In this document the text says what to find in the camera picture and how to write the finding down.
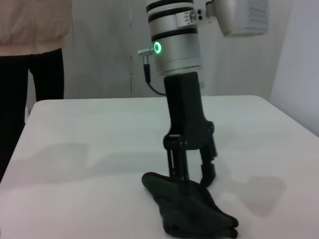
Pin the person in pink top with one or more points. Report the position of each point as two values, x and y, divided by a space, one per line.
30 30

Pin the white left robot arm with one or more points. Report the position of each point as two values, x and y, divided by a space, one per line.
174 49

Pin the dark cloth rag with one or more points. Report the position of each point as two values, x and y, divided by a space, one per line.
189 209

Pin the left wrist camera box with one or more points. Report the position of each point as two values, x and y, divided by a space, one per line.
244 17

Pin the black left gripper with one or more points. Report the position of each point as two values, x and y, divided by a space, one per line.
185 112

